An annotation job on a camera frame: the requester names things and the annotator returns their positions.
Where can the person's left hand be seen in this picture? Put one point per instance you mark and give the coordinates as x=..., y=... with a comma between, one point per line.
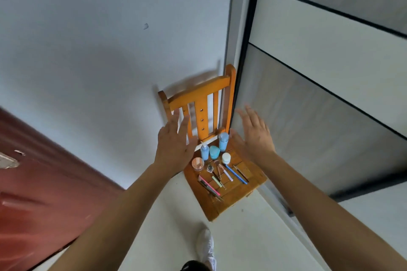
x=173, y=150

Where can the light blue pump bottle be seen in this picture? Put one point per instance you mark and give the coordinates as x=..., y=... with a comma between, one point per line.
x=204, y=151

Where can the grey sliding door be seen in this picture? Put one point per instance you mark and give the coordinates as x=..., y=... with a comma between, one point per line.
x=318, y=89

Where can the person's left forearm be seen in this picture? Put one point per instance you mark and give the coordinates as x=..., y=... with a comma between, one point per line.
x=111, y=226

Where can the wooden chair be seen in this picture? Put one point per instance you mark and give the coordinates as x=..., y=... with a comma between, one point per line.
x=203, y=115

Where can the black shorts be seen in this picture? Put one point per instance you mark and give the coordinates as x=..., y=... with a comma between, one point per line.
x=194, y=266

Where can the rose gold round jar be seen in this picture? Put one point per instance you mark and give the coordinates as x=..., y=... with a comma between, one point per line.
x=197, y=163

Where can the teal round jar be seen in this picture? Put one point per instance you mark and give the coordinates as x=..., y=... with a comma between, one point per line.
x=214, y=152

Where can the small rose gold brush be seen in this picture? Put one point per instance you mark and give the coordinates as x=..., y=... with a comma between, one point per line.
x=218, y=173

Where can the small black-capped bottle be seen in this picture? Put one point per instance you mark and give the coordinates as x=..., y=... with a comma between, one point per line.
x=210, y=168

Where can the white round jar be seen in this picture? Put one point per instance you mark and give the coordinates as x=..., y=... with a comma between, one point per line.
x=226, y=158

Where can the person's right hand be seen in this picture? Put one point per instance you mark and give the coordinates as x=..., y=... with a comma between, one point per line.
x=257, y=140

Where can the mint green tube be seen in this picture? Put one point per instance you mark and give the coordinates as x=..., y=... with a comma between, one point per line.
x=217, y=182

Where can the dark green makeup brush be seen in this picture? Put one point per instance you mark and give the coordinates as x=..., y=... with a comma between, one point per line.
x=211, y=191

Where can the person's right forearm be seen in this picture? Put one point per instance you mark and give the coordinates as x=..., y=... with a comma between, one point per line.
x=334, y=216

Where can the light blue capped bottle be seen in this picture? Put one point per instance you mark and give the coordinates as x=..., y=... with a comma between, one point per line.
x=223, y=141

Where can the blue pencil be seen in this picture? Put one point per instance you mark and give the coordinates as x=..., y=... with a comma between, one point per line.
x=237, y=175

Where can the red wooden door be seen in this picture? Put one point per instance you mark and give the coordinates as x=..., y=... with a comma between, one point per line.
x=41, y=194

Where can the person's white right shoe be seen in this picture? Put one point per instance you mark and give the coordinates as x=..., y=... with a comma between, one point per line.
x=205, y=245

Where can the pink pencil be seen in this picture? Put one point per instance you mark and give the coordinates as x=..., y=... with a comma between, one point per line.
x=210, y=186

